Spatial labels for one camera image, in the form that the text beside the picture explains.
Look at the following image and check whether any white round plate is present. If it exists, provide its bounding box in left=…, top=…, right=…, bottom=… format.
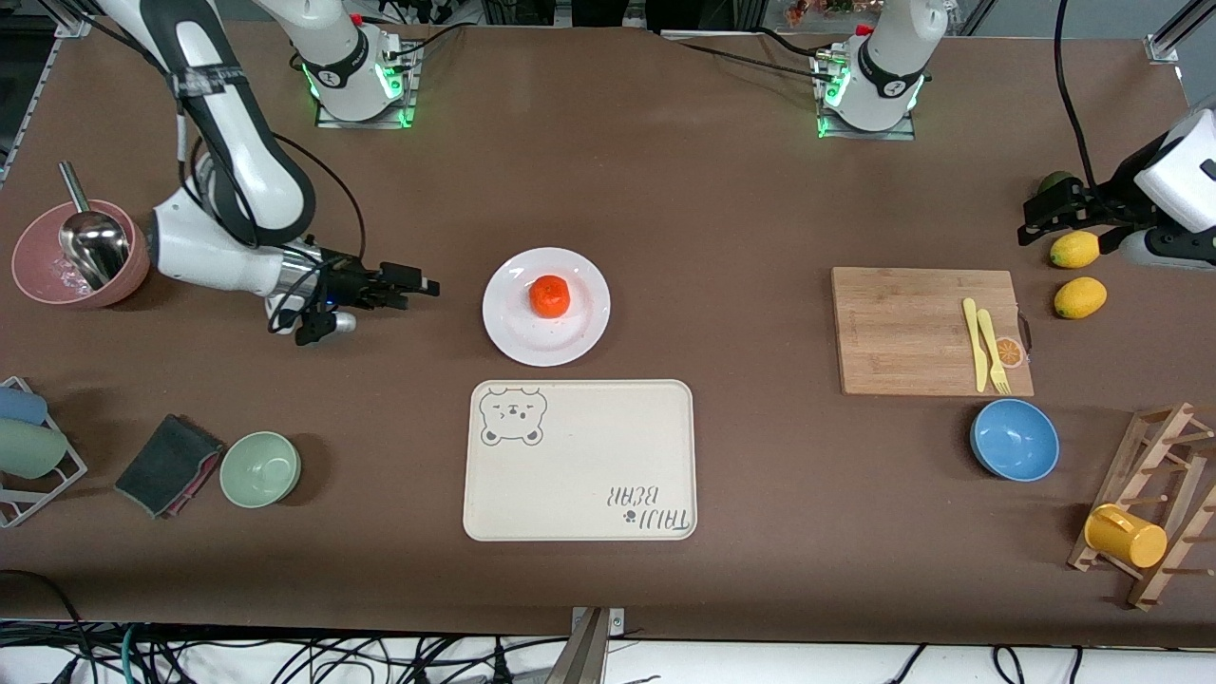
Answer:
left=482, top=247, right=612, bottom=369

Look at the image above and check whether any orange mandarin fruit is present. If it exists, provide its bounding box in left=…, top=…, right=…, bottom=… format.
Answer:
left=529, top=275, right=572, bottom=319

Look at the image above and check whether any yellow lemon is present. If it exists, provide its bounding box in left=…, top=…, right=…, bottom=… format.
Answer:
left=1054, top=276, right=1109, bottom=320
left=1050, top=231, right=1101, bottom=270

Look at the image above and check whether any yellow plastic fork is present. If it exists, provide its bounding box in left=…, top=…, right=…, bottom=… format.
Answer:
left=978, top=309, right=1012, bottom=395

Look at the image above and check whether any yellow plastic knife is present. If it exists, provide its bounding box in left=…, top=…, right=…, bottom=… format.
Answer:
left=962, top=297, right=990, bottom=393

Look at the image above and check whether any bamboo cutting board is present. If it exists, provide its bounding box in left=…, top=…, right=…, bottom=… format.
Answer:
left=831, top=267, right=1036, bottom=397

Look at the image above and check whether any pale green bowl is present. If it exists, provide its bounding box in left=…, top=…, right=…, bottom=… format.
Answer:
left=219, top=431, right=302, bottom=509

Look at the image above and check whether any blue bowl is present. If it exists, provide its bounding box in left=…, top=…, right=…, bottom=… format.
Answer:
left=970, top=398, right=1061, bottom=483

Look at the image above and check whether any metal scoop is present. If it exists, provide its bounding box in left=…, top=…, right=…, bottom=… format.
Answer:
left=57, top=161, right=131, bottom=291

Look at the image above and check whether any beige tray with bear print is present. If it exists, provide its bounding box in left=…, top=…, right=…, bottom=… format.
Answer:
left=463, top=379, right=698, bottom=542

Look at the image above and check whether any folded grey cloth pink edge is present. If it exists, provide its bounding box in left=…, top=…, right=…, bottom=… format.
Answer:
left=114, top=413, right=225, bottom=520

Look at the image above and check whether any pink bowl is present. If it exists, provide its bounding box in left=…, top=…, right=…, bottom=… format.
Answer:
left=11, top=199, right=151, bottom=310

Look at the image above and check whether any yellow mug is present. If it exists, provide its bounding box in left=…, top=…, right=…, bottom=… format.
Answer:
left=1084, top=503, right=1169, bottom=569

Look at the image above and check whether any wooden peg drying rack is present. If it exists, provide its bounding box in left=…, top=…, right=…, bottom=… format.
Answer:
left=1066, top=402, right=1216, bottom=611

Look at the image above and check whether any light blue cup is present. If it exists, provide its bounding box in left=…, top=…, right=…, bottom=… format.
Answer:
left=0, top=385, right=48, bottom=426

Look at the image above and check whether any pale green cup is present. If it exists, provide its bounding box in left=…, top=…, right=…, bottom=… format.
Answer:
left=0, top=418, right=69, bottom=480

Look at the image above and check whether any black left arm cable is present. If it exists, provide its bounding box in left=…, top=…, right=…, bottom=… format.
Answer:
left=1053, top=0, right=1103, bottom=196

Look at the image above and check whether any aluminium frame profile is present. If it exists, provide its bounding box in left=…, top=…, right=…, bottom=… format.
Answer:
left=1145, top=0, right=1216, bottom=66
left=0, top=0, right=101, bottom=181

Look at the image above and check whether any black base power cable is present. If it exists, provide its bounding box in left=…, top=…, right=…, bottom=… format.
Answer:
left=679, top=41, right=827, bottom=79
left=385, top=24, right=466, bottom=72

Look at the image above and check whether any white wire cup rack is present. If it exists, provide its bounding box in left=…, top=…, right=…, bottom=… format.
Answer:
left=0, top=375, right=88, bottom=528

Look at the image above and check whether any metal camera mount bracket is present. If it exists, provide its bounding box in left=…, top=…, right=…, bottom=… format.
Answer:
left=546, top=606, right=628, bottom=684

